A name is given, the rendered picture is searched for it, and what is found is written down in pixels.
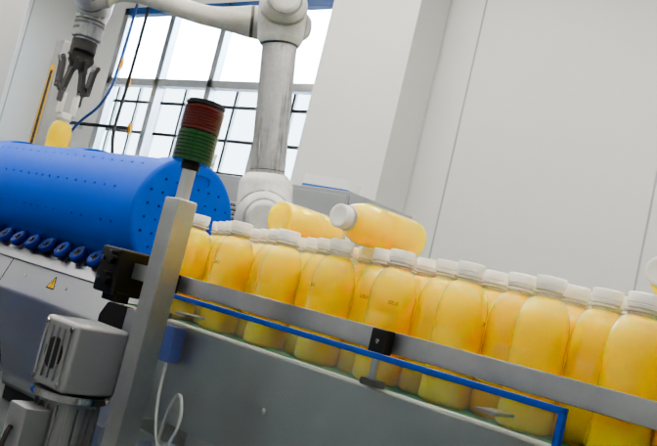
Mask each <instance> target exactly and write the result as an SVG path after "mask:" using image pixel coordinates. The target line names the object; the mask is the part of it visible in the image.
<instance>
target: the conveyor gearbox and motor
mask: <svg viewBox="0 0 657 446"><path fill-rule="evenodd" d="M127 340H128V332H126V331H123V330H120V329H118V328H115V327H112V326H110V325H107V324H104V323H102V322H99V321H95V320H88V319H82V318H75V317H69V316H63V315H57V314H50V315H49V316H48V318H47V319H46V326H45V329H44V333H43V336H42V339H41V343H40V347H39V350H38V354H37V357H36V361H35V365H34V368H33V372H32V373H31V375H32V378H33V379H35V381H33V382H32V383H31V384H30V387H29V389H30V391H31V392H33V393H34V394H35V397H34V401H23V400H12V401H11V404H10V407H9V411H8V415H7V418H6V421H5V424H4V428H3V432H2V435H1V439H0V446H4V445H5V446H91V443H92V440H93V436H94V432H95V428H96V424H97V421H98V417H99V414H100V410H101V408H100V407H104V406H107V405H108V404H109V403H110V397H112V396H113V393H114V389H115V385H116V382H117V378H118V375H119V372H120V369H121V365H122V361H123V357H124V351H125V347H126V343H127Z"/></svg>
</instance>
